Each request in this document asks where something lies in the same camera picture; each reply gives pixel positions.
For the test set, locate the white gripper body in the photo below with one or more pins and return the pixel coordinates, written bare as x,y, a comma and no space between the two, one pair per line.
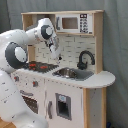
54,48

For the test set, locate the small metal pot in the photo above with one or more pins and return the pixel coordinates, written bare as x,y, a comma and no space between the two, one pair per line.
68,73

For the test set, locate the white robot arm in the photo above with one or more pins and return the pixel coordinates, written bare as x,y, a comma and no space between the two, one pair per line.
12,57

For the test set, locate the wooden toy kitchen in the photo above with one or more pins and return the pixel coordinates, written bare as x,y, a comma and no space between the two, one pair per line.
88,97

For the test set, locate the black stovetop with red burners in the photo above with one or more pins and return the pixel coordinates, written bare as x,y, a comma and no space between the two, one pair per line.
39,66

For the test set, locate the toy microwave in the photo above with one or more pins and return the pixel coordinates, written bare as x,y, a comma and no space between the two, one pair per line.
74,23

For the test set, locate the black toy faucet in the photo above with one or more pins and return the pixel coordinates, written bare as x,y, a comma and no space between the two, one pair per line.
83,63

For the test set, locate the grey toy sink basin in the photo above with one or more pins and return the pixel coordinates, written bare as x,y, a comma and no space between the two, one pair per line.
81,75

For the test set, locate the red right stove knob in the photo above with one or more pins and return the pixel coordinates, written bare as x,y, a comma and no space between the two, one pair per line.
35,84

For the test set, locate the red stove knob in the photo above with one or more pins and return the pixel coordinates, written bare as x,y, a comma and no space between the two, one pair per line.
16,78
35,84

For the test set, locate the red left stove knob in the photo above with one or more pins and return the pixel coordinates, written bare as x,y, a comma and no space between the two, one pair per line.
16,78

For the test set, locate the grey ice dispenser panel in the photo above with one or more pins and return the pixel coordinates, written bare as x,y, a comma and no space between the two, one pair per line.
63,106

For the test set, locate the toy oven door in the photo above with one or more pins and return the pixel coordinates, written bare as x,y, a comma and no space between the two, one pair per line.
30,101

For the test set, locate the grey cupboard door handle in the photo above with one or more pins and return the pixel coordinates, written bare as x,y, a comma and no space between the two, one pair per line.
49,109

